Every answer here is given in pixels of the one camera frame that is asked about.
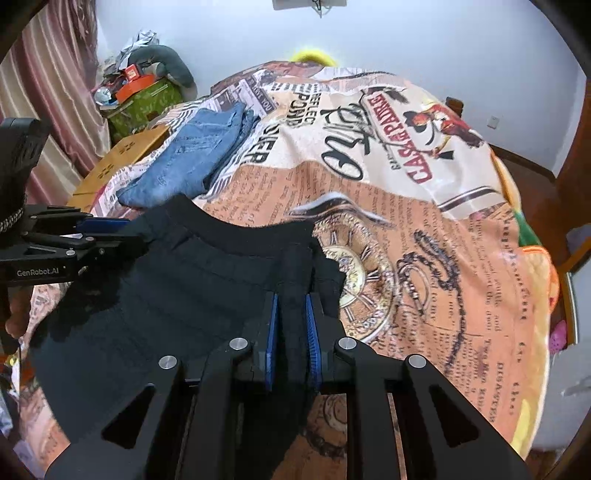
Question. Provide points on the colourful bed sheet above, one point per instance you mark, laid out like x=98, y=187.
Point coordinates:
x=535, y=286

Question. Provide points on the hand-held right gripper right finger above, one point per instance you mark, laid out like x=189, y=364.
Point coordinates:
x=314, y=346

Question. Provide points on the white foam board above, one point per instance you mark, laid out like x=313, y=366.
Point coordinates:
x=561, y=406

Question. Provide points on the green patterned box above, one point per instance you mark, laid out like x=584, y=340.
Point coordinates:
x=147, y=106

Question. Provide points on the wooden bedpost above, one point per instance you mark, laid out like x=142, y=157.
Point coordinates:
x=455, y=106

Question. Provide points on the printed blanket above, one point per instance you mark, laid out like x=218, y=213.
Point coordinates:
x=438, y=277

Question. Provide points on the black pants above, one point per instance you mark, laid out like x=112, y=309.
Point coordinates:
x=184, y=286

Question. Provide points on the wooden door frame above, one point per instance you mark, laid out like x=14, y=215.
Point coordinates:
x=575, y=184

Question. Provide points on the brown cardboard box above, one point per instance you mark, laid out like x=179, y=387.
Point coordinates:
x=120, y=161

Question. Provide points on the striped pink curtain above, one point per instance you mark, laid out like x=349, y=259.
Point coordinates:
x=51, y=69

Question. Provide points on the crumpled silver foil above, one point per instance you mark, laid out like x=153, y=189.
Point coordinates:
x=136, y=46

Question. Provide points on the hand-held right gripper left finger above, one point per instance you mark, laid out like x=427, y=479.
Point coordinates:
x=273, y=344

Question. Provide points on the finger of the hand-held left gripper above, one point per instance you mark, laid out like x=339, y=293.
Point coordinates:
x=101, y=225
x=115, y=244

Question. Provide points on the pink shoe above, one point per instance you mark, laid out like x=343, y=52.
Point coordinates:
x=558, y=337

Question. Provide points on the orange box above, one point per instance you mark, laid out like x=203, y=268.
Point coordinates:
x=136, y=87

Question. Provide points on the person's left hand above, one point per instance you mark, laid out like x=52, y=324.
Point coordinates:
x=19, y=314

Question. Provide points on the white wall socket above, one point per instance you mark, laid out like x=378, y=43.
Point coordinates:
x=494, y=122

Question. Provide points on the folded blue jeans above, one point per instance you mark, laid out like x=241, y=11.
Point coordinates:
x=189, y=152

